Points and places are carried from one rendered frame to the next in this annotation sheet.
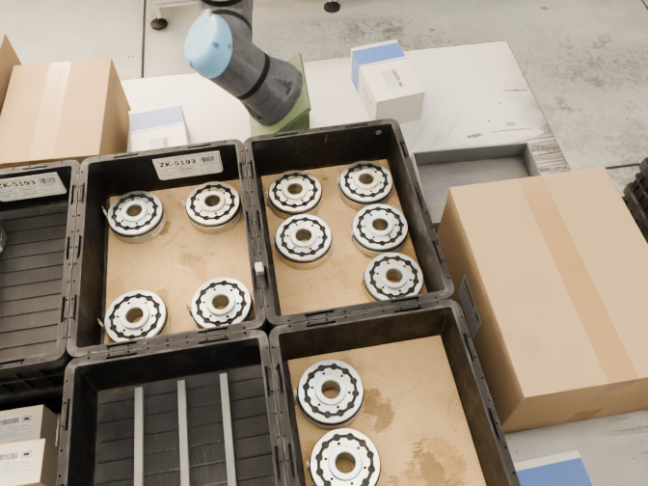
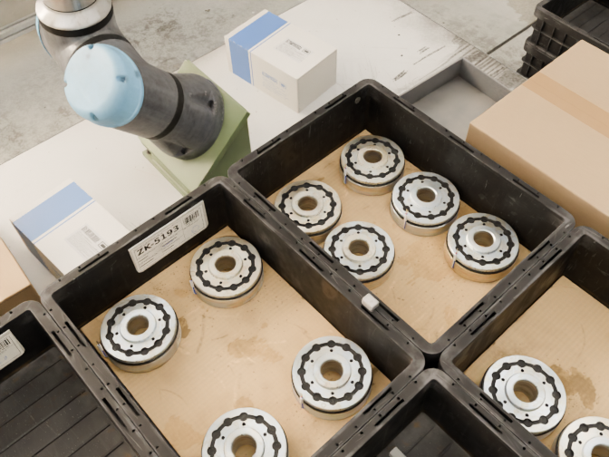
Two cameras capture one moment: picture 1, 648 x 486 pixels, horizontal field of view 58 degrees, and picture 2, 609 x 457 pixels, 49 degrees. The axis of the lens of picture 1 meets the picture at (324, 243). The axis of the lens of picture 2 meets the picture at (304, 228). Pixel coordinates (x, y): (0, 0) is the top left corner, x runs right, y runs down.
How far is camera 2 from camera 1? 0.44 m
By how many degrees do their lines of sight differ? 18
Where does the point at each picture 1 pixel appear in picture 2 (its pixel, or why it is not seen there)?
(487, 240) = (547, 155)
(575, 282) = not seen: outside the picture
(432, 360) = (576, 304)
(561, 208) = (582, 93)
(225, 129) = (130, 189)
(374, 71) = (269, 50)
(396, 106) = (314, 76)
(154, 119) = (52, 212)
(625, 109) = (436, 14)
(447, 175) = not seen: hidden behind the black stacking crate
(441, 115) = (352, 70)
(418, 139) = not seen: hidden behind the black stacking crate
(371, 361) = (525, 339)
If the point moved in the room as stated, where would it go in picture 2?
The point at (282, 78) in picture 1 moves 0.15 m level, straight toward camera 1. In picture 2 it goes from (198, 92) to (250, 142)
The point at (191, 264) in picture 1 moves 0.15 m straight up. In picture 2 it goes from (249, 351) to (238, 295)
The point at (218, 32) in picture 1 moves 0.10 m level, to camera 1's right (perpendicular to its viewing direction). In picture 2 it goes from (118, 62) to (178, 36)
